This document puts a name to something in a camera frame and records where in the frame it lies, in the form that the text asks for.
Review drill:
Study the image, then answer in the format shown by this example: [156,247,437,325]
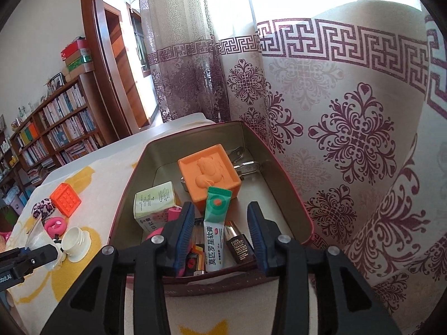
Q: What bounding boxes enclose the small brown serum bottle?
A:
[223,221,257,264]

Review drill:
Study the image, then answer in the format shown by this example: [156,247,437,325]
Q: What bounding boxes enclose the red metal tin box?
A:
[108,121,313,295]

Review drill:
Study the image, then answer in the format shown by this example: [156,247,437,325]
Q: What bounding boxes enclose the pink ring toy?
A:
[44,216,67,240]

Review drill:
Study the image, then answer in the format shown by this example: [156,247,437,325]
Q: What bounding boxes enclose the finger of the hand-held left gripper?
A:
[19,243,61,273]

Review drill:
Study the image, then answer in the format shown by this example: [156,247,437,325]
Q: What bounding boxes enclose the red-orange embossed cube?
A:
[49,183,82,217]

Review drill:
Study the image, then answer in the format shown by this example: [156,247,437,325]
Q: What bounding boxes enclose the photo frame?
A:
[47,73,66,93]

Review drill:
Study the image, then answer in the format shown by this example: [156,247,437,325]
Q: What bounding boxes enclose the white and yellow towel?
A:
[5,141,317,335]

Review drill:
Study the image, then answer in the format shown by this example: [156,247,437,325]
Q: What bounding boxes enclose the cream purple patterned curtain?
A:
[210,0,447,335]

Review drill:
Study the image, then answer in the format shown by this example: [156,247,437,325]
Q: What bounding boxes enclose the white green medicine box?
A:
[134,181,182,233]

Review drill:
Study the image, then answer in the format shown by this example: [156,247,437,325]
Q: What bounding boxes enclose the pink plastic item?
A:
[145,207,183,243]

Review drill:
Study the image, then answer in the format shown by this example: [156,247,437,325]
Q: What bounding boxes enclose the wooden door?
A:
[103,2,151,128]

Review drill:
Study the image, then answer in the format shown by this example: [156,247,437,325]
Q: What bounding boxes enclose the clear plastic bag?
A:
[26,221,67,269]

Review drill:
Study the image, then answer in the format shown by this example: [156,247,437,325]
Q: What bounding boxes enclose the green white ointment tube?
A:
[203,186,233,273]

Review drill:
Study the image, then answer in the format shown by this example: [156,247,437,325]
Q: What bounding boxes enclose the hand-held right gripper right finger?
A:
[247,201,402,335]

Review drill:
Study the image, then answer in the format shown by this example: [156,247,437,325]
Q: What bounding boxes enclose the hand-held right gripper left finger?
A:
[40,201,195,335]

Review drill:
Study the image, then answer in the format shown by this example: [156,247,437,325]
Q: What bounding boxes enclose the wooden bookshelf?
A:
[0,73,105,196]

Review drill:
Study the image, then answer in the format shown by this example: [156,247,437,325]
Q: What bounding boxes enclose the cardboard box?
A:
[64,63,96,79]

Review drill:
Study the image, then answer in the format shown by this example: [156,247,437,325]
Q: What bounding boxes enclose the pink white zebra toy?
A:
[31,198,56,220]

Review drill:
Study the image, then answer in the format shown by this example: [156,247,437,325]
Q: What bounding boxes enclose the wooden door frame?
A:
[80,0,165,138]

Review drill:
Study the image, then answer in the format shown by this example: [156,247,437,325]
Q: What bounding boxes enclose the rows of shelved books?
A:
[16,84,98,182]

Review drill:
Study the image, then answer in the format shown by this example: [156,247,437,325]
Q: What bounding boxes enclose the light orange embossed cube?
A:
[177,144,242,213]

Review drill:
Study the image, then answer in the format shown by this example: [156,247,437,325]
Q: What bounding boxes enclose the sheer purple patterned curtain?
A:
[136,0,231,124]

